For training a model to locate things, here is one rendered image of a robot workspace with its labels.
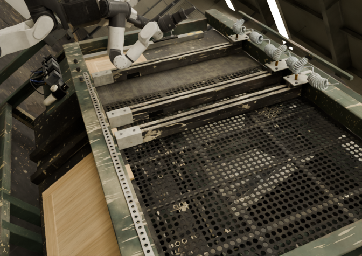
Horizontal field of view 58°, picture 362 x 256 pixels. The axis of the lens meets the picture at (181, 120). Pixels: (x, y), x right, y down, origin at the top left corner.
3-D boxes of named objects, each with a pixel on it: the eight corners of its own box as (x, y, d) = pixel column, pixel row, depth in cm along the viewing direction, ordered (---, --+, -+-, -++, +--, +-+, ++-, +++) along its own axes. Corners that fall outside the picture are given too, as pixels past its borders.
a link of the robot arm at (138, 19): (134, 27, 242) (120, 21, 236) (141, 14, 238) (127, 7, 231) (138, 33, 234) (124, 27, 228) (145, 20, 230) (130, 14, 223)
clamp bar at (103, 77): (92, 81, 215) (84, 47, 201) (249, 44, 247) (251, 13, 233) (95, 88, 208) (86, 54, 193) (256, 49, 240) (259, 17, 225)
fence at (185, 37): (84, 60, 241) (82, 55, 239) (201, 35, 267) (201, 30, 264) (85, 63, 237) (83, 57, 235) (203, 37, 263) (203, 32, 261)
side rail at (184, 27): (81, 54, 263) (77, 41, 257) (204, 28, 293) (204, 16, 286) (82, 57, 259) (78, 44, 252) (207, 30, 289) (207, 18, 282)
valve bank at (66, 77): (26, 66, 227) (51, 43, 226) (42, 78, 237) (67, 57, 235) (27, 102, 190) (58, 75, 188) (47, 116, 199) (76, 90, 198)
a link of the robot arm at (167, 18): (180, 4, 174) (160, 15, 177) (188, 21, 176) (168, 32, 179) (182, 6, 186) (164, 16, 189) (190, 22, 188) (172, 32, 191)
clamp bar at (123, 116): (108, 120, 180) (98, 83, 165) (287, 71, 212) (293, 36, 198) (111, 131, 172) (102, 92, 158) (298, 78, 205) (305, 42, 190)
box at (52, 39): (36, 30, 241) (54, 14, 240) (49, 41, 249) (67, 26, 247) (37, 36, 232) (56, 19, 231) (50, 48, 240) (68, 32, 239)
